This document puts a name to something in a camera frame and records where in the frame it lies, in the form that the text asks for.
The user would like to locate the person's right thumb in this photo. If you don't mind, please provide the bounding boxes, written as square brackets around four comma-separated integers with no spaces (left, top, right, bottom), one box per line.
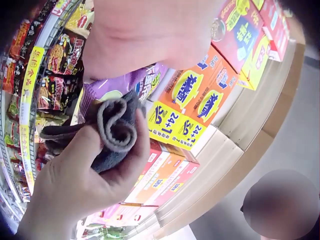
[119,111,152,183]

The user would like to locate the beige shop shelf of cartons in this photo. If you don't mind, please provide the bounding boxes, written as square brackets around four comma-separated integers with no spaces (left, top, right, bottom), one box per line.
[75,0,308,240]

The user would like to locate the wire shop shelf of packets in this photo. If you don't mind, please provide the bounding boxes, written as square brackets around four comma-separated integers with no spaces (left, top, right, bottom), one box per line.
[0,0,98,227]

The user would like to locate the person's right hand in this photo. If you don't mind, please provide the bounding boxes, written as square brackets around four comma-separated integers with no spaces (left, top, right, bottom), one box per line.
[34,111,152,213]

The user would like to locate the person's right fingers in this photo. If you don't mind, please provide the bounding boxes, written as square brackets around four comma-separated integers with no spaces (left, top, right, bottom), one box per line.
[51,124,104,167]

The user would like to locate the grey cloth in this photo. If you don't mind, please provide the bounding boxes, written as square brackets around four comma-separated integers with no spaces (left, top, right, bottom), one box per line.
[39,90,148,175]

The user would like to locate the person's left hand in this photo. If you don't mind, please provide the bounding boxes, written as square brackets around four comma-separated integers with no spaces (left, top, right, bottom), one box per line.
[83,0,218,82]

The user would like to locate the purple snack packet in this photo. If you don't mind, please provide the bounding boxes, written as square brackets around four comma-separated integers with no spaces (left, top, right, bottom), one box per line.
[79,62,171,126]

